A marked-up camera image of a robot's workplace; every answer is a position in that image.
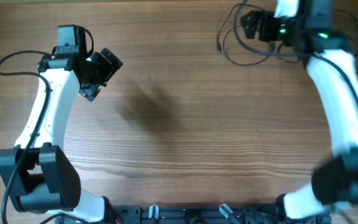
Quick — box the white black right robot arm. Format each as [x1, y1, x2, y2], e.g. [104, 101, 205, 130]
[233, 1, 358, 222]

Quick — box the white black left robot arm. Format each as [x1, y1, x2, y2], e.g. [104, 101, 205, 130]
[0, 24, 122, 223]

